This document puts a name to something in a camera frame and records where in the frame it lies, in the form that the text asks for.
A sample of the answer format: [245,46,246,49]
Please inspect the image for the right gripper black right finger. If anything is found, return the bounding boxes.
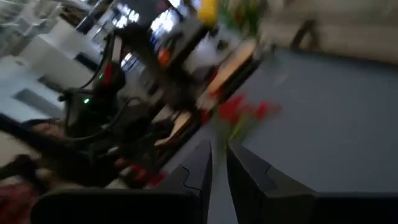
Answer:
[226,140,318,224]

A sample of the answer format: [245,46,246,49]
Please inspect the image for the orange cube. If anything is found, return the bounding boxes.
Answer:
[157,47,172,68]

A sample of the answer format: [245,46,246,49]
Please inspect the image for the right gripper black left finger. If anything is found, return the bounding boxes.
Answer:
[155,139,214,224]

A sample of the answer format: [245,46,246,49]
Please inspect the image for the yellow tulip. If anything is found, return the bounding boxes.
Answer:
[197,0,219,28]

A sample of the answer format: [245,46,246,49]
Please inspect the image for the light wooden table board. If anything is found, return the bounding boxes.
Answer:
[154,39,261,149]

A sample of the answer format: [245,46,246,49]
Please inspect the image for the red blossom spray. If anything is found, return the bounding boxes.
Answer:
[214,93,283,156]

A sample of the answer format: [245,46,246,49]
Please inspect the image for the black frame bracket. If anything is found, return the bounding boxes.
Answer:
[289,19,318,50]

